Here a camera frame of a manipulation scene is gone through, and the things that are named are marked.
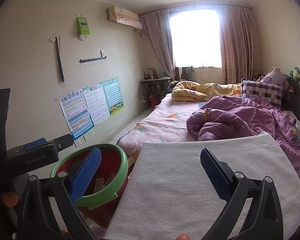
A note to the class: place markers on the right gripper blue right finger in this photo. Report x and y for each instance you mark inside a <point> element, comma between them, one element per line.
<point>264,218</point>

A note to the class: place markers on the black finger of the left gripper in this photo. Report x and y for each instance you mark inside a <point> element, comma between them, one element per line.
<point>63,142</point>

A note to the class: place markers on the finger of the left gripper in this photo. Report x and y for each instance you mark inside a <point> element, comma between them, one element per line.
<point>36,143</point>

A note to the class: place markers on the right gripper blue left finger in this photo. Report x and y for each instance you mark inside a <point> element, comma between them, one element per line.
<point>37,220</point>

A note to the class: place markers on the red green trash bin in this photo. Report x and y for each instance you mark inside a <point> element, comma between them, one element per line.
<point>104,191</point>

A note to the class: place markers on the person's left hand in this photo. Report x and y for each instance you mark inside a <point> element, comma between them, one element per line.
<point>9,199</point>

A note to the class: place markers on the person's right hand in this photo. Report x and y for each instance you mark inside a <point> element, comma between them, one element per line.
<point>183,236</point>

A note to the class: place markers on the green number chart poster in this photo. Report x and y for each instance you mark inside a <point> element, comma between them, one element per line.
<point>113,95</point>

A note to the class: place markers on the white towel mat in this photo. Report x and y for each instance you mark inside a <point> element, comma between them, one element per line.
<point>169,193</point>

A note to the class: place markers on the dark side table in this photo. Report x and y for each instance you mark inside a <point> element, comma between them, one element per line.
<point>153,91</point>

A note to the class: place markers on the pink bed sheet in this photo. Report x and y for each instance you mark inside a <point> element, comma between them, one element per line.
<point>166,123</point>

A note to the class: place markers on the purple quilt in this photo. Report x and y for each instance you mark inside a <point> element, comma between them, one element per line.
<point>229,117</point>

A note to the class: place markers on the green tissue box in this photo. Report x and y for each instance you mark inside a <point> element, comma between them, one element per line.
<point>83,29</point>

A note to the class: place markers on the dark wooden headboard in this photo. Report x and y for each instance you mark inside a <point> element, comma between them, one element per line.
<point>291,100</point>

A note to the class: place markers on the checkered pillow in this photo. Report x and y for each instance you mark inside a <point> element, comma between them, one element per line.
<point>269,92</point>

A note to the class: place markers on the yellow quilt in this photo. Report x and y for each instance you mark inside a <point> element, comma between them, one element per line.
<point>189,91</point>

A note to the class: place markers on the covered air conditioner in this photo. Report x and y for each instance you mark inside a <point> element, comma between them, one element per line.
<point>123,16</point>

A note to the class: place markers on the pink pillow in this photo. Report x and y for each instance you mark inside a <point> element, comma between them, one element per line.
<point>275,76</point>

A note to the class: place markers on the green plush toy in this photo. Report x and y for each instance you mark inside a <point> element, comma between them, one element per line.
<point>295,74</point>

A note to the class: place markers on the left brown curtain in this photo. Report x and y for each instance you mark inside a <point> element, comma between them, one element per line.
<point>157,26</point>

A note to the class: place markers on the brown curtain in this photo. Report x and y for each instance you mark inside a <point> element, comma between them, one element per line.
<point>237,43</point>
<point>157,26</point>

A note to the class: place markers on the right brown curtain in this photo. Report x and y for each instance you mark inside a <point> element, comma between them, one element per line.
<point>237,43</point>

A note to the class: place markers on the blue wall chart poster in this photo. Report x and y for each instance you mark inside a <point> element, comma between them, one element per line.
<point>76,113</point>

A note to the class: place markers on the white wall chart poster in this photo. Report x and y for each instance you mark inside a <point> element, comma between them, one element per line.
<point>96,102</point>

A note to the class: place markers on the black wall rail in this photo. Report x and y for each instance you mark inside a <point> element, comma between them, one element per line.
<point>101,57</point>

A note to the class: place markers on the black wall bracket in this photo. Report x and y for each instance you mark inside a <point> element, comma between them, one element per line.
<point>56,40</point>

